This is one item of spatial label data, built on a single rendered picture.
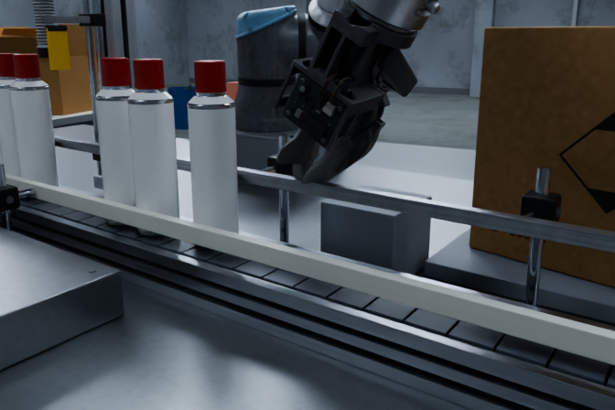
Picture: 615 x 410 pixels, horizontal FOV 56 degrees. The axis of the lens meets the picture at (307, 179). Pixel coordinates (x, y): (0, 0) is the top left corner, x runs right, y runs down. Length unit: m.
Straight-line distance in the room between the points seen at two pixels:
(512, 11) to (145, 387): 11.01
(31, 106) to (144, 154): 0.26
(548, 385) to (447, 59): 11.15
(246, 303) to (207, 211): 0.12
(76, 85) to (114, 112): 2.00
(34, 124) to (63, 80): 1.76
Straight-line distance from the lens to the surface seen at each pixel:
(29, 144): 0.92
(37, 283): 0.62
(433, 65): 11.61
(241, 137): 1.12
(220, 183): 0.63
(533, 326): 0.46
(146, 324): 0.62
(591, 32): 0.67
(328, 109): 0.51
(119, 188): 0.75
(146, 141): 0.68
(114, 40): 0.96
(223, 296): 0.61
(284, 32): 1.12
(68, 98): 2.69
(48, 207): 0.88
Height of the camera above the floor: 1.11
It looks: 14 degrees down
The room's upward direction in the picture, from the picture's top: straight up
